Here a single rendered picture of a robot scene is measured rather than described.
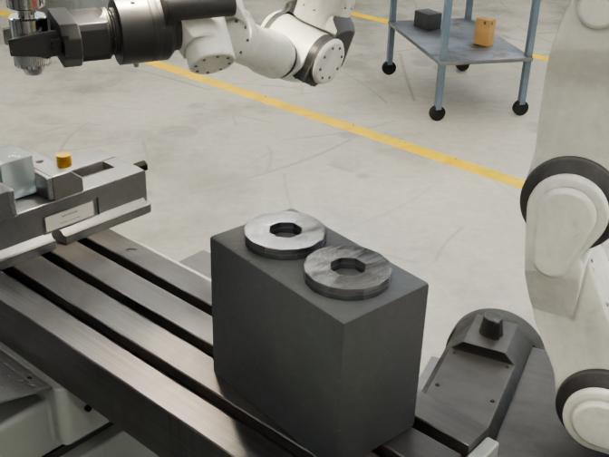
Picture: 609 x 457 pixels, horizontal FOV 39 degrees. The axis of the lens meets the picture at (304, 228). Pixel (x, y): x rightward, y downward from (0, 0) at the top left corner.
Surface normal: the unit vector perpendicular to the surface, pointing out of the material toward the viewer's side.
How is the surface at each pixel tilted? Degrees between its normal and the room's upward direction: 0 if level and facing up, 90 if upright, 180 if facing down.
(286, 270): 0
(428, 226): 0
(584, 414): 90
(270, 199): 0
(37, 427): 90
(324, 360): 90
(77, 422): 90
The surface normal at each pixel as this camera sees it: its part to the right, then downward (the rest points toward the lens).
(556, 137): -0.42, 0.41
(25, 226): 0.73, 0.33
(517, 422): 0.03, -0.88
